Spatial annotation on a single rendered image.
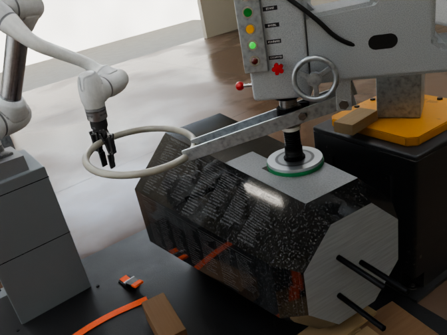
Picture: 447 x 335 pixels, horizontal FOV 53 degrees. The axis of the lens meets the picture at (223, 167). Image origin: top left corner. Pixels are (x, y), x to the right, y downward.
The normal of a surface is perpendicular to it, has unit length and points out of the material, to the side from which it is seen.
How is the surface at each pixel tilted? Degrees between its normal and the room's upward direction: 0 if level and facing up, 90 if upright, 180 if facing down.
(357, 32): 90
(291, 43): 90
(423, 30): 90
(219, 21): 90
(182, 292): 0
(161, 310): 0
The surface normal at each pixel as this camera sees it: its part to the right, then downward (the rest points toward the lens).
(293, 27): -0.26, 0.46
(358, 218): 0.50, 0.30
